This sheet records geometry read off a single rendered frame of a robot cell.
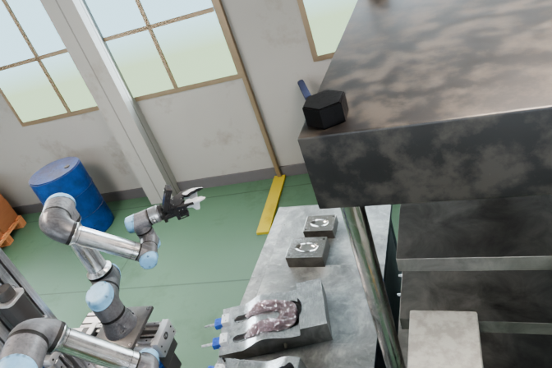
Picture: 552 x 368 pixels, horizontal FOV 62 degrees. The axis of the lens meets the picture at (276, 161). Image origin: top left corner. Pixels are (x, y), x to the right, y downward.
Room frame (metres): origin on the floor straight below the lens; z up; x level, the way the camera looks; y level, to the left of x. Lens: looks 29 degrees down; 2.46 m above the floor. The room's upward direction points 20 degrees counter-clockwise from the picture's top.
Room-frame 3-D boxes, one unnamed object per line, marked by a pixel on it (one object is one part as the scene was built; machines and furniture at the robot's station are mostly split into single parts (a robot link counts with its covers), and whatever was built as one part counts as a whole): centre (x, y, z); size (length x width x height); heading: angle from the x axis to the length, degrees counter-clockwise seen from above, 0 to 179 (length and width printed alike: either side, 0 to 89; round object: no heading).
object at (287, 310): (1.48, 0.26, 0.90); 0.26 x 0.18 x 0.08; 81
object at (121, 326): (1.57, 0.91, 1.09); 0.15 x 0.15 x 0.10
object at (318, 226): (2.02, -0.11, 0.83); 0.17 x 0.13 x 0.06; 64
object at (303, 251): (1.86, 0.00, 0.83); 0.20 x 0.15 x 0.07; 64
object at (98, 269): (1.71, 0.92, 1.41); 0.15 x 0.12 x 0.55; 5
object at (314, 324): (1.48, 0.25, 0.85); 0.50 x 0.26 x 0.11; 81
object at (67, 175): (4.36, 2.15, 0.39); 0.55 x 0.52 x 0.79; 69
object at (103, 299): (1.58, 0.91, 1.20); 0.13 x 0.12 x 0.14; 5
